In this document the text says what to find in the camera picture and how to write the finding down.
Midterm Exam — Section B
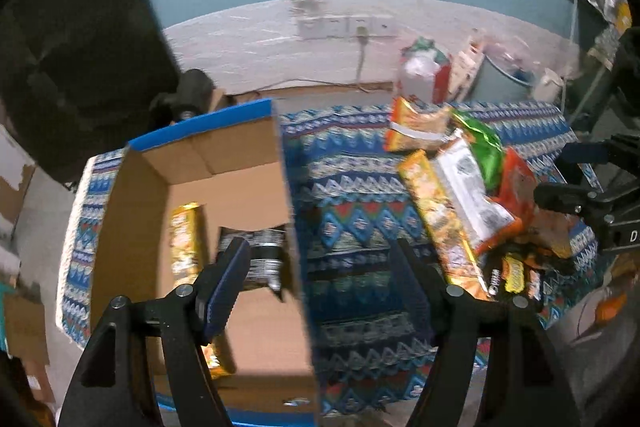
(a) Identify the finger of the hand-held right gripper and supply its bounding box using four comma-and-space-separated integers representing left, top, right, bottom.
557, 134, 640, 174
534, 182, 632, 221

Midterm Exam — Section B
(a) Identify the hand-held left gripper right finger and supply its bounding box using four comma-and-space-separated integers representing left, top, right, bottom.
395, 237, 583, 427

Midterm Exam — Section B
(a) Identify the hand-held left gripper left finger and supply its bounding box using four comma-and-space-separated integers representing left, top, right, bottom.
59, 237, 251, 427

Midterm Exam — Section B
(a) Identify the orange snack packet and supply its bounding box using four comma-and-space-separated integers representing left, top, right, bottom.
492, 147, 576, 258

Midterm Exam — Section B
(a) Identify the long yellow patterned snack packet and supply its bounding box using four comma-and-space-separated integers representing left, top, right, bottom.
397, 149, 493, 303

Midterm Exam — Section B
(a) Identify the black silver snack packet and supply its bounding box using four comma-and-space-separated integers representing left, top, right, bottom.
217, 227, 296, 303

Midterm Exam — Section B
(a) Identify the blue-edged cardboard box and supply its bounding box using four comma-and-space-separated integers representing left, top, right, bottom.
90, 99, 321, 427

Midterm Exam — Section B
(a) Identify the long yellow snack bar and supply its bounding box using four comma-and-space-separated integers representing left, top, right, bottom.
170, 203, 236, 380

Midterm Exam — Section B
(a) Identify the white snack packet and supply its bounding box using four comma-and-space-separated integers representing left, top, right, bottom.
432, 129, 523, 255

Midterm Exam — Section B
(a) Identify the green snack bag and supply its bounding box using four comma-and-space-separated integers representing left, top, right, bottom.
450, 107, 503, 192

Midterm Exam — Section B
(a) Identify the orange snack bag white band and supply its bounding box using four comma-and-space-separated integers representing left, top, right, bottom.
384, 97, 453, 152

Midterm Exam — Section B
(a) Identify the black stand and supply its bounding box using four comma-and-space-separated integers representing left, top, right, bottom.
570, 27, 640, 148

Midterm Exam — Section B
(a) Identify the blue patterned blanket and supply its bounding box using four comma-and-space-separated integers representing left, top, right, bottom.
56, 102, 616, 418

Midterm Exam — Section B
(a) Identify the small black yellow snack packet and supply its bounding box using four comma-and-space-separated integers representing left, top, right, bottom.
500, 254, 526, 295

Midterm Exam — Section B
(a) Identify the grey bucket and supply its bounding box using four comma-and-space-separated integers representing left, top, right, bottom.
472, 52, 536, 102

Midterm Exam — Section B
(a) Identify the wooden rack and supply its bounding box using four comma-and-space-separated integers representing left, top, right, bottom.
450, 29, 488, 102

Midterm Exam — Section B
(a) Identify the red white bag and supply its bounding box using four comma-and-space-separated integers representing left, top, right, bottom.
397, 37, 451, 105

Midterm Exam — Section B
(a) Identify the black round device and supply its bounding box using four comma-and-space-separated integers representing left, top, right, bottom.
150, 69, 216, 125

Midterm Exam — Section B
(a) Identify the flat cardboard piece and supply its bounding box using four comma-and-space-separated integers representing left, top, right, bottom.
0, 162, 56, 403

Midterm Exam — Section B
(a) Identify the dark cloth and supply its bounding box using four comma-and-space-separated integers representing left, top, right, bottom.
0, 0, 181, 182

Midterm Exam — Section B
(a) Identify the white wall socket strip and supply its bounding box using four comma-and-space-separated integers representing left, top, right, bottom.
295, 14, 396, 40

